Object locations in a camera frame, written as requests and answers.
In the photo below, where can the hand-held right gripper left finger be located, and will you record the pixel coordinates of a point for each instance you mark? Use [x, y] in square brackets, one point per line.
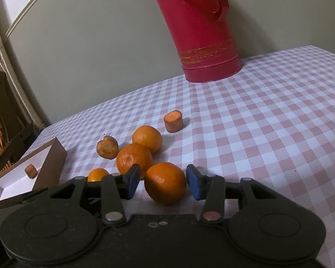
[134, 180]

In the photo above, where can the pink checkered tablecloth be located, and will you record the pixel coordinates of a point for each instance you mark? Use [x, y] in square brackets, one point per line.
[268, 117]

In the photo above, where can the large orange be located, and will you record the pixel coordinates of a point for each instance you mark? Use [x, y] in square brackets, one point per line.
[132, 159]

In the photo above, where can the brown dried fruit half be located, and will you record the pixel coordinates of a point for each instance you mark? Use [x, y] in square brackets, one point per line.
[107, 147]

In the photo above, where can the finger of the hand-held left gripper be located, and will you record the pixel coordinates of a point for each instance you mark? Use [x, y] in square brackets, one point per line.
[19, 199]

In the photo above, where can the small orange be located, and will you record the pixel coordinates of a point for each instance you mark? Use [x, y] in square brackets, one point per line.
[147, 138]
[165, 182]
[97, 175]

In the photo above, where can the red thermos flask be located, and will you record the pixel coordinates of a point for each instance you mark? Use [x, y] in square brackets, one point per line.
[203, 33]

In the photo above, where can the dark wooden wicker chair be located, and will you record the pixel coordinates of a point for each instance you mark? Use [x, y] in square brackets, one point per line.
[0, 117]

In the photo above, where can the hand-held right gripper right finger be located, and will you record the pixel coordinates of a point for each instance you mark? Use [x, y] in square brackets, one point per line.
[194, 182]

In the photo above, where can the brown cardboard box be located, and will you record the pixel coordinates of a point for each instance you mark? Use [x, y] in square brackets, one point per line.
[48, 167]

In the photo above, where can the brownish carrot piece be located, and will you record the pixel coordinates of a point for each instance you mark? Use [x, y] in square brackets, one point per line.
[30, 170]

